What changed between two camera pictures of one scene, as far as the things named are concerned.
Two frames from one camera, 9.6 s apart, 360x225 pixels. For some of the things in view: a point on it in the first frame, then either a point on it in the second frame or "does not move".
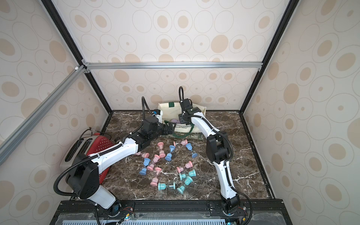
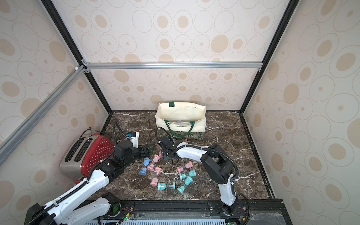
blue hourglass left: x=146 y=161 does not move
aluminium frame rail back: x=86 y=65 does not move
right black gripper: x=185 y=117 -> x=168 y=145
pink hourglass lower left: x=155 y=160 does not move
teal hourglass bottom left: x=163 y=186 does not move
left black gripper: x=171 y=129 -> x=149 y=151
